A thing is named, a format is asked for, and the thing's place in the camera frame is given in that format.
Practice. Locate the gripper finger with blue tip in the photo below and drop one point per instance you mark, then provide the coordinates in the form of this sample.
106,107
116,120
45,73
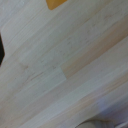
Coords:
1,50

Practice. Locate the yellow-orange rectangular block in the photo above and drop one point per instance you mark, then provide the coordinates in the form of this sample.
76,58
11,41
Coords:
55,3

